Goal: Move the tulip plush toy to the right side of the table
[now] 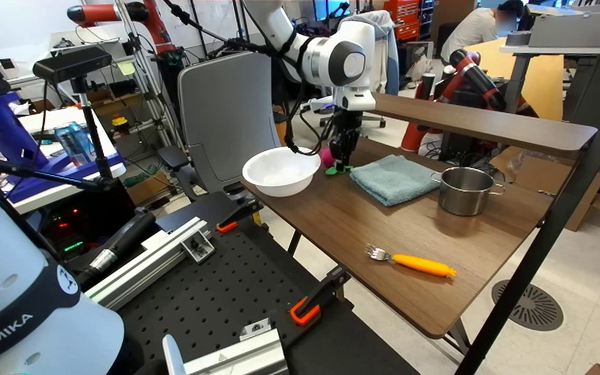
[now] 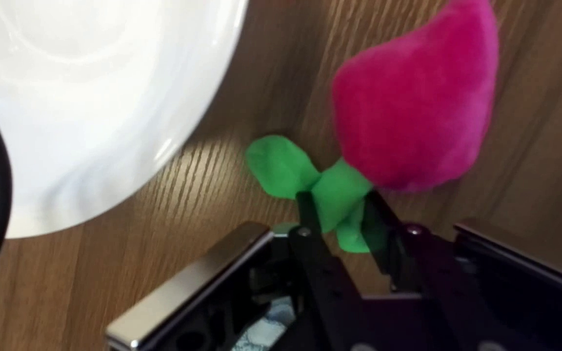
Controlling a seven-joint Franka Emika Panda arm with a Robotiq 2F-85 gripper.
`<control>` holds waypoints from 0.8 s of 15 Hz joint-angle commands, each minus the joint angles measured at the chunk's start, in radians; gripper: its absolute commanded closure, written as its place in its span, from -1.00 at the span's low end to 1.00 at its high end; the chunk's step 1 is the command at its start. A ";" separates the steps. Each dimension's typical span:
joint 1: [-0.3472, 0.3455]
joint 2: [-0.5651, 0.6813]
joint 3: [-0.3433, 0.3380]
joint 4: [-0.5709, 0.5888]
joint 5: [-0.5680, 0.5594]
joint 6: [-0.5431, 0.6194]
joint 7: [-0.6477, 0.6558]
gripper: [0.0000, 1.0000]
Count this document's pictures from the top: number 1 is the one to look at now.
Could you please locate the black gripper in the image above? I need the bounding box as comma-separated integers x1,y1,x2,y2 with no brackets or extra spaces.
326,109,366,173

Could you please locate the pink and green tulip plush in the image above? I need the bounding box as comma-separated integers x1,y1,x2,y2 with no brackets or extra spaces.
318,143,352,180

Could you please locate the light blue folded towel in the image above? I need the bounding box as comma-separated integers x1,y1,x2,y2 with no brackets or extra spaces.
347,151,445,210

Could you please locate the white round bowl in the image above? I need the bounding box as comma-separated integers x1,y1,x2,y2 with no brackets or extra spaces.
240,146,323,199

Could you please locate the black table leg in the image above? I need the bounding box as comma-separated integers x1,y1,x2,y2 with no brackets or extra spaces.
286,229,304,260

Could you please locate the grey office chair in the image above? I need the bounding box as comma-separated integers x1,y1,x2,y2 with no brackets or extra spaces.
155,49,284,236

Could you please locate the orange and black bar clamp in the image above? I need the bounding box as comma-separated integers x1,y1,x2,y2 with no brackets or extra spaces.
214,199,264,238
286,265,352,330

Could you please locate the steel cooking pot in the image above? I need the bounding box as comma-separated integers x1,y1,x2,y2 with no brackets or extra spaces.
438,165,509,219

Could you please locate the wooden shelf board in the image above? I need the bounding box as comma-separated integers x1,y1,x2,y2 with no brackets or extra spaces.
370,92,600,156

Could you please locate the black perforated breadboard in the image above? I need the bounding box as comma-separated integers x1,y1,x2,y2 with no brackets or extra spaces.
115,226,420,375

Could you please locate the person in white shirt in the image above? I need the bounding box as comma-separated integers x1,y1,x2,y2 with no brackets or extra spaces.
440,0,528,65

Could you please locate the tan cardboard sheet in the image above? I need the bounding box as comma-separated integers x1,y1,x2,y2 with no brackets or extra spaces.
464,35,566,125

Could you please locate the slanted black shelf support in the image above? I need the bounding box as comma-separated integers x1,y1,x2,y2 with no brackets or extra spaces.
454,131,600,375

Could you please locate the round floor drain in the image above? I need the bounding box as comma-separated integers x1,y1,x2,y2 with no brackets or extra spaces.
489,277,566,333

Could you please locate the grey metal desk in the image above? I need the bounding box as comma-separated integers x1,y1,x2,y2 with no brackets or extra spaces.
501,5,600,136

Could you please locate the black controller box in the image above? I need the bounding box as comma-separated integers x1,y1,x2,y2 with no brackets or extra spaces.
34,176,140,265

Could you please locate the blue plastic object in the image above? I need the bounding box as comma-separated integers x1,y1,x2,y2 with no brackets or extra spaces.
0,87,53,173

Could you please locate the small metal corner bracket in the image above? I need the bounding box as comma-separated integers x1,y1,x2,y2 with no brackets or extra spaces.
187,231,219,265
238,317,274,343

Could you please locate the long aluminium extrusion rail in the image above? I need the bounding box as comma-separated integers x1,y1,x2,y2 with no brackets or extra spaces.
86,214,210,313
160,317,291,375

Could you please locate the black camera stand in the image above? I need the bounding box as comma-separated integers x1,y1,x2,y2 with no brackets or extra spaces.
0,75,125,197

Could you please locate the black stereo camera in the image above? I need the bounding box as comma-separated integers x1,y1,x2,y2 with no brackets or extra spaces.
31,43,115,85

